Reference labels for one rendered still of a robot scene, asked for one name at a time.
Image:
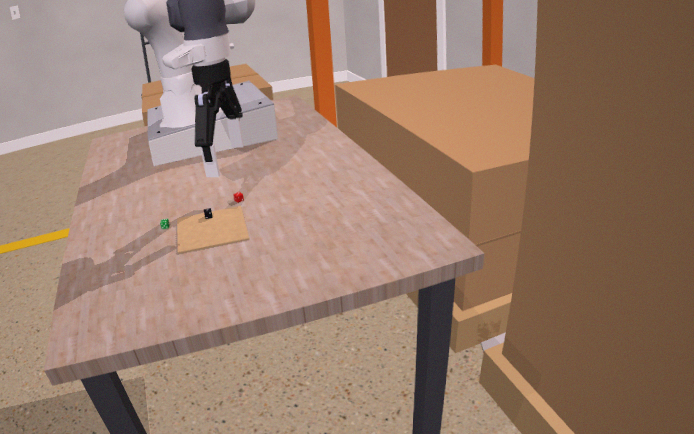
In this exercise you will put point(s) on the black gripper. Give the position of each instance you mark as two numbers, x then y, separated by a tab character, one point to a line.
206	76

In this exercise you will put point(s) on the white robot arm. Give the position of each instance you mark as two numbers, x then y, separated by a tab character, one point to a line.
205	39

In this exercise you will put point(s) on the tan flat mat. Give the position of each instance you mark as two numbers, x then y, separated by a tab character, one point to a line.
195	232

